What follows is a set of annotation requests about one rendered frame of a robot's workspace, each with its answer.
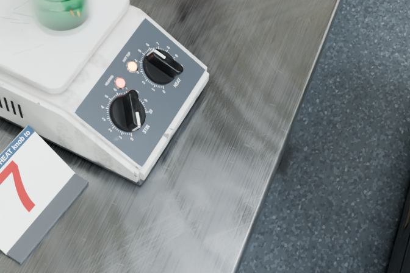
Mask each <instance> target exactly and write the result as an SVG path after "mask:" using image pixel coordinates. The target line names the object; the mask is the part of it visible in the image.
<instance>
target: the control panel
mask: <svg viewBox="0 0 410 273"><path fill-rule="evenodd" d="M153 49H161V50H164V51H166V52H168V53H169V54H170V55H171V56H172V57H173V58H174V60H175V61H176V62H178V63H179V64H180V65H182V67H183V69H184V70H183V72H182V73H181V74H180V75H178V76H177V77H175V78H174V79H173V80H172V81H171V82H170V83H168V84H165V85H159V84H156V83H154V82H152V81H151V80H150V79H149V78H148V77H147V75H146V74H145V72H144V69H143V60H144V58H145V56H146V54H147V53H149V52H150V51H152V50H153ZM131 62H134V63H135V64H136V65H137V69H136V70H135V71H131V70H130V69H129V68H128V64H129V63H131ZM204 72H205V69H204V68H203V67H202V66H201V65H199V64H198V63H197V62H196V61H195V60H194V59H192V58H191V57H190V56H189V55H188V54H187V53H186V52H184V51H183V50H182V49H181V48H180V47H179V46H178V45H176V44H175V43H174V42H173V41H172V40H170V39H169V38H168V37H167V36H166V35H165V34H164V33H163V32H161V31H160V30H159V29H158V28H157V27H156V26H155V25H154V24H152V23H151V22H150V21H149V20H147V19H146V18H145V19H144V20H143V21H142V22H141V23H140V25H139V26H138V28H137V29H136V30H135V32H134V33H133V34H132V36H131V37H130V39H128V41H127V42H126V44H125V45H124V46H123V48H122V49H121V51H120V52H119V53H118V54H117V56H116V57H115V58H114V60H113V61H112V63H111V64H110V65H109V66H108V68H107V69H106V70H105V72H104V73H103V74H102V76H101V77H100V78H99V80H98V81H97V83H96V84H95V85H94V87H93V88H92V89H91V90H90V92H89V93H88V95H87V96H86V97H85V99H84V100H83V101H82V102H81V104H80V105H79V106H78V108H77V109H76V111H75V114H77V115H78V117H80V118H81V119H82V120H83V121H85V122H86V123H87V124H88V125H89V126H91V127H92V128H93V129H95V130H96V131H97V132H98V133H100V134H101V135H102V136H103V137H104V138H105V139H107V140H108V141H110V142H111V143H112V144H113V145H114V146H116V147H117V148H118V149H119V150H120V151H122V152H123V153H124V154H126V155H127V156H128V157H129V158H130V159H132V160H133V161H134V162H136V163H137V164H138V165H139V166H141V167H142V166H143V165H144V164H145V163H146V161H147V159H148V158H149V156H150V155H151V153H152V152H153V150H154V148H155V147H156V146H157V144H158V142H159V141H160V139H161V138H162V137H163V135H164V133H165V132H166V130H167V129H168V127H169V126H170V124H171V122H172V121H173V120H174V118H175V116H176V115H177V114H178V112H179V110H180V109H181V107H182V106H183V104H184V102H185V101H186V100H187V98H188V96H189V95H190V93H191V92H192V90H193V89H194V87H195V86H196V84H197V83H198V81H199V80H200V78H201V76H202V75H203V74H204ZM117 79H123V80H124V82H125V85H124V87H122V88H120V87H118V86H117V84H116V81H117ZM130 90H135V91H136V92H138V98H139V101H140V102H141V103H142V104H143V106H144V108H145V112H146V118H145V122H144V124H143V125H142V126H141V128H139V129H138V130H136V131H134V132H125V131H122V130H120V129H119V128H118V127H117V126H116V125H115V124H114V123H113V122H112V120H111V117H110V106H111V103H112V102H113V101H114V99H116V98H117V97H119V96H121V95H124V94H126V93H127V92H128V91H130Z"/></svg>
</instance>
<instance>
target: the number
mask: <svg viewBox="0 0 410 273"><path fill-rule="evenodd" d="M67 172H68V170H67V168H66V167H65V166H64V165H63V164H62V163H61V162H60V161H59V160H58V159H57V158H56V157H55V156H54V155H53V154H52V153H51V152H50V151H49V150H48V149H47V148H46V146H45V145H44V144H43V143H42V142H41V141H40V140H39V139H38V138H37V137H36V136H35V135H34V134H32V135H31V136H30V137H29V139H28V140H27V141H26V142H25V143H24V144H23V145H22V146H21V147H20V148H19V149H18V150H17V151H16V152H15V154H14V155H13V156H12V157H11V158H10V159H9V160H8V162H7V163H6V164H5V165H4V166H3V167H2V168H1V169H0V244H1V245H2V246H4V245H5V244H6V242H7V241H8V240H9V239H10V238H11V237H12V236H13V234H14V233H15V232H16V231H17V230H18V229H19V228H20V227H21V225H22V224H23V223H24V222H25V220H26V219H27V218H28V217H29V216H30V215H31V214H32V212H33V211H34V210H35V209H36V208H37V207H38V206H39V204H40V203H41V202H42V201H43V199H44V198H45V197H46V196H47V195H48V194H49V193H50V191H51V190H52V189H53V188H54V187H55V186H56V185H57V183H58V182H59V181H60V180H61V178H62V177H63V176H64V175H65V174H66V173H67Z"/></svg>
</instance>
